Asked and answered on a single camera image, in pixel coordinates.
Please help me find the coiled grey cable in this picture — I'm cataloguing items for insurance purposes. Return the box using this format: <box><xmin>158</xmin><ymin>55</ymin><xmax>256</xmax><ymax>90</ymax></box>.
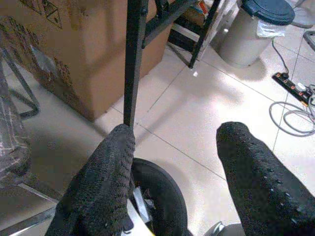
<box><xmin>268</xmin><ymin>85</ymin><xmax>315</xmax><ymax>137</ymax></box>

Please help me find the black power strip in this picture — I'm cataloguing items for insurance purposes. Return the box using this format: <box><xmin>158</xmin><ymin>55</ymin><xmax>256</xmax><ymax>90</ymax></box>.
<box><xmin>272</xmin><ymin>72</ymin><xmax>311</xmax><ymax>107</ymax></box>

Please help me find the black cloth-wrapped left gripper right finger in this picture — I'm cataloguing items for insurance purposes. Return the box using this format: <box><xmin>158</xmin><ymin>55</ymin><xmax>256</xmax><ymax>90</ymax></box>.
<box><xmin>216</xmin><ymin>121</ymin><xmax>315</xmax><ymax>236</ymax></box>

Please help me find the grey bin with blue lid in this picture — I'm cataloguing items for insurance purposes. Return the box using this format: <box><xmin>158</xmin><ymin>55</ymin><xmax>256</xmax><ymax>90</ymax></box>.
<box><xmin>218</xmin><ymin>0</ymin><xmax>296</xmax><ymax>69</ymax></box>

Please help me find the clear plastic bin liner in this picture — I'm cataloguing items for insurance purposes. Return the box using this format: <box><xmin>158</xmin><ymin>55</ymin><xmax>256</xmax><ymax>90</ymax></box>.
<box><xmin>256</xmin><ymin>20</ymin><xmax>285</xmax><ymax>38</ymax></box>

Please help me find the small printed cardboard box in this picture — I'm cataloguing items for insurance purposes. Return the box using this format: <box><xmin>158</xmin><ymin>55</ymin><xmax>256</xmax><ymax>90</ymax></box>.
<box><xmin>182</xmin><ymin>0</ymin><xmax>217</xmax><ymax>27</ymax></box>

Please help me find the black metal table leg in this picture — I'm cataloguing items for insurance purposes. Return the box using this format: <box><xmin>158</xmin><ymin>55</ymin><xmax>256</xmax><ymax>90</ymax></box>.
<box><xmin>123</xmin><ymin>0</ymin><xmax>150</xmax><ymax>128</ymax></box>

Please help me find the black power cable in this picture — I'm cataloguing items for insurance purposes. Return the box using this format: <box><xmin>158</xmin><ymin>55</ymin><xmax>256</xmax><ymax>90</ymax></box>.
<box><xmin>272</xmin><ymin>36</ymin><xmax>290</xmax><ymax>77</ymax></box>

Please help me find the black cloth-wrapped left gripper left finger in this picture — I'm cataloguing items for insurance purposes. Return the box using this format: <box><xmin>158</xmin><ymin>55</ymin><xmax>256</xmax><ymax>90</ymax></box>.
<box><xmin>45</xmin><ymin>123</ymin><xmax>136</xmax><ymax>236</ymax></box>

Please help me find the round black rubbish bin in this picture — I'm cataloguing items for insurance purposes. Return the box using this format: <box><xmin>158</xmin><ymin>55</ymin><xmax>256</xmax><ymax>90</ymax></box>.
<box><xmin>127</xmin><ymin>158</ymin><xmax>188</xmax><ymax>236</ymax></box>

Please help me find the large brown cardboard box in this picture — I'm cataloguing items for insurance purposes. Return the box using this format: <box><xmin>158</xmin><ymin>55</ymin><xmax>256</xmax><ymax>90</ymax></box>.
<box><xmin>0</xmin><ymin>0</ymin><xmax>173</xmax><ymax>122</ymax></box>

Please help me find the black metal shelf frame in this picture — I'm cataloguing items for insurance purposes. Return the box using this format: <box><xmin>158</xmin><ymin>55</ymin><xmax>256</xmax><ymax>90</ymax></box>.
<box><xmin>141</xmin><ymin>0</ymin><xmax>222</xmax><ymax>69</ymax></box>

